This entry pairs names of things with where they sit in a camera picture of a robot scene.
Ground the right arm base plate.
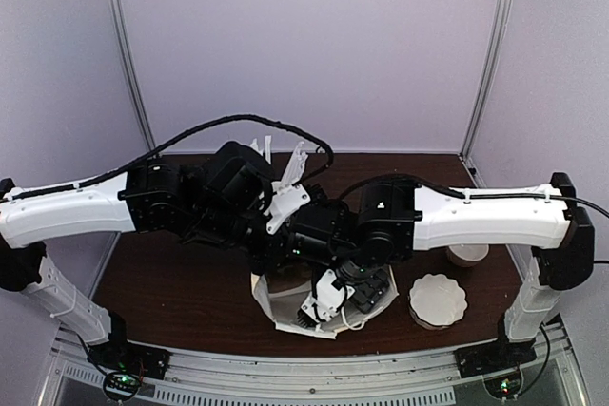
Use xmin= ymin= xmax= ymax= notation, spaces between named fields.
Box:
xmin=454 ymin=339 xmax=536 ymax=378

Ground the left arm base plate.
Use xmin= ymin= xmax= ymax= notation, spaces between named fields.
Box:
xmin=88 ymin=342 xmax=170 ymax=380

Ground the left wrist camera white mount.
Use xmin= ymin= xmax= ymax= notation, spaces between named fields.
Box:
xmin=263 ymin=181 xmax=327 ymax=235

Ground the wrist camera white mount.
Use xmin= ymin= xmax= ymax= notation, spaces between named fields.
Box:
xmin=263 ymin=181 xmax=327 ymax=235
xmin=295 ymin=269 xmax=354 ymax=329

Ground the aluminium front rail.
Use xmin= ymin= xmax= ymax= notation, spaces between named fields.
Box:
xmin=47 ymin=315 xmax=580 ymax=406

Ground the brown paper bag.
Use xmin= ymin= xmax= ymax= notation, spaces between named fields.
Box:
xmin=250 ymin=266 xmax=399 ymax=339

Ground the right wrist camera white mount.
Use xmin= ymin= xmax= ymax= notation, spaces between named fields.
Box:
xmin=295 ymin=269 xmax=354 ymax=329

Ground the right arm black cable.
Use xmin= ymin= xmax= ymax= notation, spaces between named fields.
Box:
xmin=340 ymin=175 xmax=609 ymax=267

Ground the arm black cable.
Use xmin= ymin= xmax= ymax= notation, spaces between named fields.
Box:
xmin=0 ymin=113 xmax=335 ymax=203
xmin=340 ymin=175 xmax=609 ymax=267

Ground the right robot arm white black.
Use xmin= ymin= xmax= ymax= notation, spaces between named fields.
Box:
xmin=286 ymin=173 xmax=595 ymax=370

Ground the white round bowl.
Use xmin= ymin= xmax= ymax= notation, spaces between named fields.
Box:
xmin=446 ymin=244 xmax=489 ymax=268

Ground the white scalloped dish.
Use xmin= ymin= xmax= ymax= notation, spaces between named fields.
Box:
xmin=408 ymin=274 xmax=468 ymax=330

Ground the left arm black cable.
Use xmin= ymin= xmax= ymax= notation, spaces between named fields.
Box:
xmin=0 ymin=113 xmax=335 ymax=203

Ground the left aluminium corner post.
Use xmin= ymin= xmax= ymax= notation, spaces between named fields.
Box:
xmin=108 ymin=0 xmax=156 ymax=151

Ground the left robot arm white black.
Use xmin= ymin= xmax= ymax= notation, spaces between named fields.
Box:
xmin=1 ymin=142 xmax=308 ymax=372

